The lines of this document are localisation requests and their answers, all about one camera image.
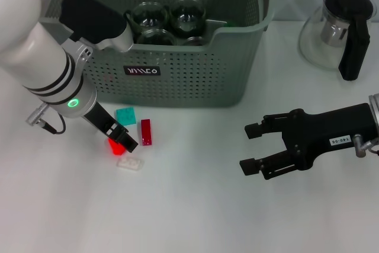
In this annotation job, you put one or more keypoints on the green toy brick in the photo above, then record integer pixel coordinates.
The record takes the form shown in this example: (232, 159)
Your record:
(230, 23)

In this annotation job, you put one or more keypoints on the glass teacup with black base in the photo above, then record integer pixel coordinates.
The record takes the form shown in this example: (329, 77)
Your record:
(195, 41)
(155, 38)
(148, 16)
(188, 16)

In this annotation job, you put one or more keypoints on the teal toy brick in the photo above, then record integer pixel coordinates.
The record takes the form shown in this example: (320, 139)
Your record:
(127, 115)

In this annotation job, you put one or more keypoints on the red sloped toy brick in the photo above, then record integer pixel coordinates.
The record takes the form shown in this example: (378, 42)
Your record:
(116, 149)

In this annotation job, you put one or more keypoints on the grey perforated storage bin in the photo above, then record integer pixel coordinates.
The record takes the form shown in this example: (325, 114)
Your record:
(192, 81)

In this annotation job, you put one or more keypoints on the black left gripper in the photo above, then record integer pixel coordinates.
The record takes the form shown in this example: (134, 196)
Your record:
(100, 119)

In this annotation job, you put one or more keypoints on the dark red toy brick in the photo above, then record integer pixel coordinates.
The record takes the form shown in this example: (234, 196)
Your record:
(146, 131)

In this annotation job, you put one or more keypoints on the white toy brick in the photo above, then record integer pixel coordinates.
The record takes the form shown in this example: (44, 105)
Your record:
(130, 164)

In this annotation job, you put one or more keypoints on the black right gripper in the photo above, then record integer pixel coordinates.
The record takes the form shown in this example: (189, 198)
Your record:
(319, 134)

